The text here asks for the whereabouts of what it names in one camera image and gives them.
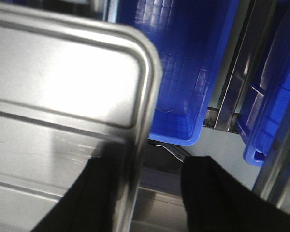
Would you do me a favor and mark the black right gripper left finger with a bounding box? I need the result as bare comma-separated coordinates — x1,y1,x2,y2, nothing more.
32,154,136,232

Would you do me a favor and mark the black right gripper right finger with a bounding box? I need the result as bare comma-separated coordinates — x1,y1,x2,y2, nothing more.
181,156,290,232

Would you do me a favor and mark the ribbed silver metal tray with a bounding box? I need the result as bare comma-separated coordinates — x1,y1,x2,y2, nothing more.
0,2,162,232

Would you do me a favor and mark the blue bin below tray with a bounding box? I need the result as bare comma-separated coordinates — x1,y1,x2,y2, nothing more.
110,0,239,146

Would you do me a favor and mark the blue bin side right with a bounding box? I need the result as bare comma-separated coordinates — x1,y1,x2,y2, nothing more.
236,0,290,167

